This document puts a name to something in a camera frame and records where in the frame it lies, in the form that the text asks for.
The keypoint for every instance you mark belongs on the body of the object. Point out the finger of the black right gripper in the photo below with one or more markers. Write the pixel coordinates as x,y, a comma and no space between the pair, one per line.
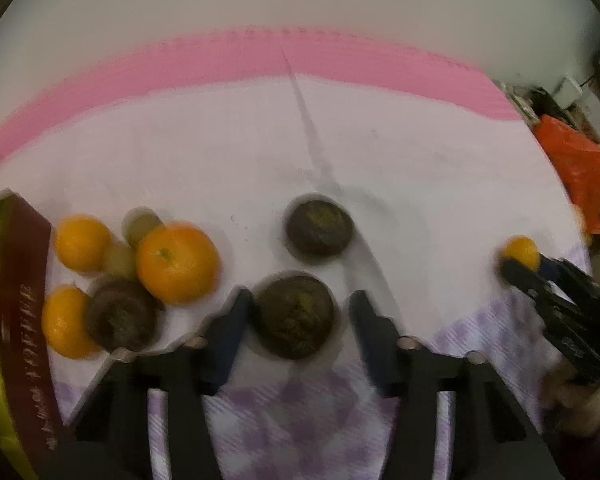
531,284
562,271

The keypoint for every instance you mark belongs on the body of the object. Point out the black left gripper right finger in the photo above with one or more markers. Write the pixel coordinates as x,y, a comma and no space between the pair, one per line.
493,437

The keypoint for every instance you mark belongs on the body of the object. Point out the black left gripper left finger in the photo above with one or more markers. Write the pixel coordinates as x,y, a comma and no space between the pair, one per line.
108,436

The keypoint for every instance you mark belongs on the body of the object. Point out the orange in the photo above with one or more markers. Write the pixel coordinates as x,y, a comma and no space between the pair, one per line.
81,242
178,263
522,249
63,323

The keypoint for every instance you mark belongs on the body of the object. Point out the dark passion fruit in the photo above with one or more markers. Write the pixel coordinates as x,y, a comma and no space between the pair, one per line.
318,229
293,315

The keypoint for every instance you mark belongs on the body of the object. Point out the person's right hand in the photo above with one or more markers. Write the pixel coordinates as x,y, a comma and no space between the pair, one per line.
568,406

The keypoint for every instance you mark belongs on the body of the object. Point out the gold metal tin tray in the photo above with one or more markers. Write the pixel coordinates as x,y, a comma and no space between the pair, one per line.
30,422

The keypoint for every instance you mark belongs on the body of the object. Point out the orange plastic bag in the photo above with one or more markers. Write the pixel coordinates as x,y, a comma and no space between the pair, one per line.
577,162

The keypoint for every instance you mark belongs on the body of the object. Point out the dark passion fruit among oranges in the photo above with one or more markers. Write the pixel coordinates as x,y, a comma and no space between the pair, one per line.
122,314

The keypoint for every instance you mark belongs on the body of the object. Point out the small brown fruit lower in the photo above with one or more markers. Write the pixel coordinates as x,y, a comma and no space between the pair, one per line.
119,261

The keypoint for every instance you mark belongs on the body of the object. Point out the small brown fruit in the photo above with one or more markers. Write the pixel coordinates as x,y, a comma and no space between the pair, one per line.
137,223
119,261

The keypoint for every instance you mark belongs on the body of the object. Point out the small brown fruit upper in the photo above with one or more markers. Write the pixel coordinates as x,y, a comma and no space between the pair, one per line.
137,223

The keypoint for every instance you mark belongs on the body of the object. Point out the pink and purple tablecloth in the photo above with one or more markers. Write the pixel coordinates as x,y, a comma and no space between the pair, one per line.
229,132

